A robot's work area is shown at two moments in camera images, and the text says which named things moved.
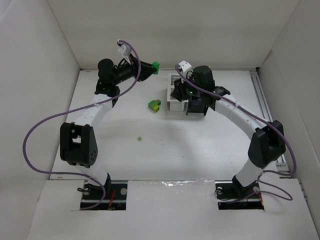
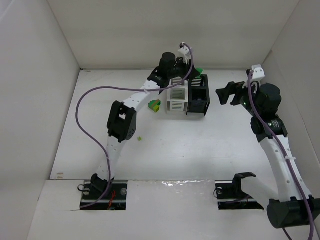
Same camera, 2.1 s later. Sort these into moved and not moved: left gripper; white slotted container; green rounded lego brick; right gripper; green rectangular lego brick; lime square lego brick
Moved: green rounded lego brick; left gripper; right gripper
Not moved: lime square lego brick; green rectangular lego brick; white slotted container
